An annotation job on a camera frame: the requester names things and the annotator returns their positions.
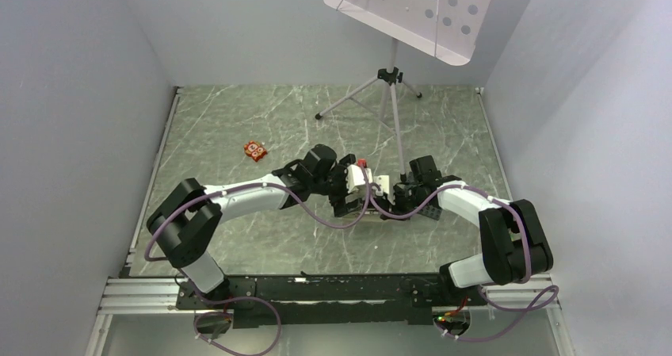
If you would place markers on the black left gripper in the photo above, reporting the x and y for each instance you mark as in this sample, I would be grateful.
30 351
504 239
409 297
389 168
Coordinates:
339 203

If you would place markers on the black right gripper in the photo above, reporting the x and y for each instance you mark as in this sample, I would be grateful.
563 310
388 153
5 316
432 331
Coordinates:
397 210

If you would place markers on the black silver stapler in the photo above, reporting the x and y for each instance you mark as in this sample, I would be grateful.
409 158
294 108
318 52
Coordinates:
374 216

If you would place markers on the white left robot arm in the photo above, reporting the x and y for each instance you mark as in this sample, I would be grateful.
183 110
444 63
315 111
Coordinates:
183 225

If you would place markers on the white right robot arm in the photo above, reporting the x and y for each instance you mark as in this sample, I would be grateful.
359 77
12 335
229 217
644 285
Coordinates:
513 244

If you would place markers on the dark grey lego baseplate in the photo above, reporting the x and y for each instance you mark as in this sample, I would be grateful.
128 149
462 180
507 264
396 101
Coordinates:
431 211

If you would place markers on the red cartoon eraser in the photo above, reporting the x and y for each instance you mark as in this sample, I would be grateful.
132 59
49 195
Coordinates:
255 150

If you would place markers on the white perforated music stand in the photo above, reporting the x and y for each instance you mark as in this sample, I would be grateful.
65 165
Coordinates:
446 30

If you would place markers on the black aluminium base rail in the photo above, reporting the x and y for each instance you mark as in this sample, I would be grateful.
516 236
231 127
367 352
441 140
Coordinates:
264 300

